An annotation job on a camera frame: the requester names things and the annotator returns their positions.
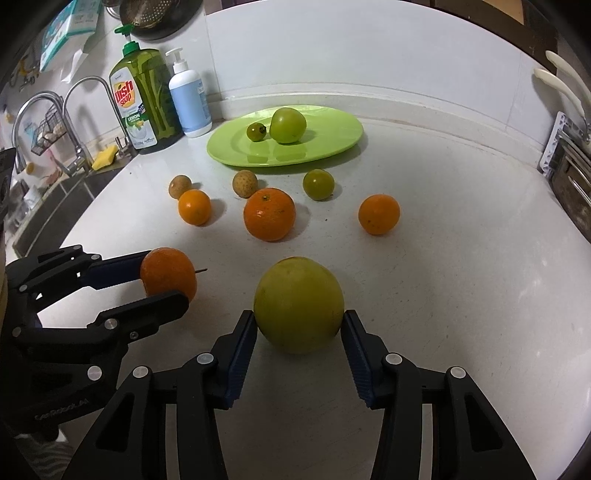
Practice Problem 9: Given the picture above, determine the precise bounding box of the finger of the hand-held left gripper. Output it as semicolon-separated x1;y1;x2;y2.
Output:
7;246;153;305
14;290;190;384

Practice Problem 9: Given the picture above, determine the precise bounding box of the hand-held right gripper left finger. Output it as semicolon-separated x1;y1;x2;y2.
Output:
60;310;258;480

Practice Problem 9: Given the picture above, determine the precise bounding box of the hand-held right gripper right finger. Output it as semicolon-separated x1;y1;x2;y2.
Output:
341;309;540;480

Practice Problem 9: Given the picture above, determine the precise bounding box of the large yellow-green apple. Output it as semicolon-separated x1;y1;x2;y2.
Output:
253;257;346;355

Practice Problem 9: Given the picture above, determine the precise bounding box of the small brown fruit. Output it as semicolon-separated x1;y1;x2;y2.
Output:
168;175;192;200
232;170;258;198

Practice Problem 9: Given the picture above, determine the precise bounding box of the large orange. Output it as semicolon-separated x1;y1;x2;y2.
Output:
243;188;297;243

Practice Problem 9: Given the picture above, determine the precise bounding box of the round green fruit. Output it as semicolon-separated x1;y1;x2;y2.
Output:
302;169;335;201

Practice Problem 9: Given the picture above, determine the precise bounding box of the green plate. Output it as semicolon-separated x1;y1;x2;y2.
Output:
206;106;364;168

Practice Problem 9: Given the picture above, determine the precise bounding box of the grey patterned cloth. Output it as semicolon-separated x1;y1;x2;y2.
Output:
9;431;75;480

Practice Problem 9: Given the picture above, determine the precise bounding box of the steel sink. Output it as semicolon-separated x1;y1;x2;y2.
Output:
9;166;122;259

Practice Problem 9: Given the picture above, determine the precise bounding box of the yellow sponge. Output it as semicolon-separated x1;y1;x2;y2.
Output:
91;145;119;171

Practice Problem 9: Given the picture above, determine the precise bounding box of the chrome faucet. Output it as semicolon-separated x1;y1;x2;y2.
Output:
62;76;134;177
12;91;65;174

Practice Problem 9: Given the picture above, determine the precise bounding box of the green dish soap bottle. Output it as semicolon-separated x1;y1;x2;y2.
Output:
109;25;185;155

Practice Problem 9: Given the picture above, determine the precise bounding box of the white blue pump bottle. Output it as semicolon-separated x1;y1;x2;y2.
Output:
165;47;213;138

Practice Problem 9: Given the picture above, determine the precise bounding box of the bright green apple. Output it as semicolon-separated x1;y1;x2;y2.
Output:
269;107;307;145

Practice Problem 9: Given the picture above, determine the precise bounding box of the white blue paper package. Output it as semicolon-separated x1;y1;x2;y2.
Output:
39;0;100;73

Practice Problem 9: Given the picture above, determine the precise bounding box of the brown wooden cabinet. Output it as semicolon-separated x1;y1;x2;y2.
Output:
434;0;527;25

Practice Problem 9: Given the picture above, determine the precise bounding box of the wire sink caddy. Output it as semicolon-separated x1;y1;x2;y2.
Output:
31;108;71;155

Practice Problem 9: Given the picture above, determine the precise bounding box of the cream knife handle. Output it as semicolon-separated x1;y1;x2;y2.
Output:
534;68;590;136
546;50;591;103

